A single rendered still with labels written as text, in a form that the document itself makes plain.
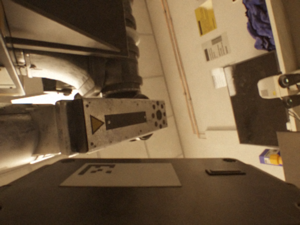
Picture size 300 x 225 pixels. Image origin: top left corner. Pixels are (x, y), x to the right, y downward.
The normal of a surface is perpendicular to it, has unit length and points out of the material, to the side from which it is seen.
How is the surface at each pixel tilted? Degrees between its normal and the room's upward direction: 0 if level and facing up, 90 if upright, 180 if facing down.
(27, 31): 90
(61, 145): 113
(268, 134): 86
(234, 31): 90
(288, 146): 86
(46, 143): 138
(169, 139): 180
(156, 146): 180
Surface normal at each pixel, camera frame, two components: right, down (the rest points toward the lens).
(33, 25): 0.11, 0.99
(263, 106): -0.82, 0.25
